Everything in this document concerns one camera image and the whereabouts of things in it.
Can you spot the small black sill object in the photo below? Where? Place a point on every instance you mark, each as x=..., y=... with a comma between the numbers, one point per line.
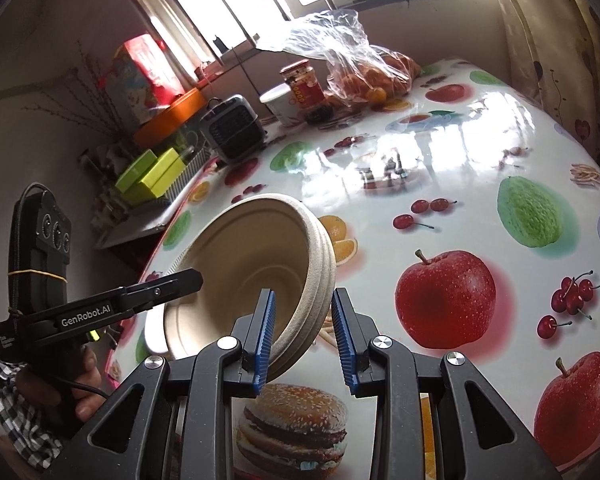
x=219, y=42

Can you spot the small grey desk heater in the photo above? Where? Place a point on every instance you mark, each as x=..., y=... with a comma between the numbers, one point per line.
x=235, y=130

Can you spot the dried branches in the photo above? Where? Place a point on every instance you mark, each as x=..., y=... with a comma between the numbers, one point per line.
x=107, y=127

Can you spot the window with metal bars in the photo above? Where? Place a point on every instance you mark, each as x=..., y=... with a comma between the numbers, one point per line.
x=230, y=5

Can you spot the person's left hand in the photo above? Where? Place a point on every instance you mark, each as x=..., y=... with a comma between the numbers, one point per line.
x=32, y=385

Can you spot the person's left forearm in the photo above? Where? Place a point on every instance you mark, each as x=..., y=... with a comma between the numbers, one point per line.
x=20, y=435

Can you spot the orange tray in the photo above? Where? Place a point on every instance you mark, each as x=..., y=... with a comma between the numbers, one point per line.
x=170, y=117

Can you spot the red label glass jar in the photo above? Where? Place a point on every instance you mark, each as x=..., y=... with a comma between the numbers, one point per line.
x=305, y=87

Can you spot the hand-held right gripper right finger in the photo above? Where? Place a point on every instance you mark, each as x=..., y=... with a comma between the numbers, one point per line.
x=342, y=340

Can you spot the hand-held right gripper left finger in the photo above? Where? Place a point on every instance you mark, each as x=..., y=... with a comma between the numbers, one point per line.
x=262, y=340

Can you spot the plastic bag of oranges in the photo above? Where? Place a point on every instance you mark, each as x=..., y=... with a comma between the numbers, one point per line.
x=330, y=45

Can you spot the grey side shelf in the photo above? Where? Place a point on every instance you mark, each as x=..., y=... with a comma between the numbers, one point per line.
x=130, y=230

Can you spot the heart printed curtain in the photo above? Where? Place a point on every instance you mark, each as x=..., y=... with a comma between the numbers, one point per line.
x=545, y=35

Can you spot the white ribbed tray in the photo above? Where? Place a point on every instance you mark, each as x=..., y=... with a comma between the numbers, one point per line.
x=195, y=175

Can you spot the red gift bag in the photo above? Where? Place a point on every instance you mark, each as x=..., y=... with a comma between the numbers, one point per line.
x=150, y=65

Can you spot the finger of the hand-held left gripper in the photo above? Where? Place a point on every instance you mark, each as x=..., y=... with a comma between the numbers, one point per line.
x=170, y=285

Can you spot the white cup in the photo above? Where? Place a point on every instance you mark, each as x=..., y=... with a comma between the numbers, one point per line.
x=280, y=105

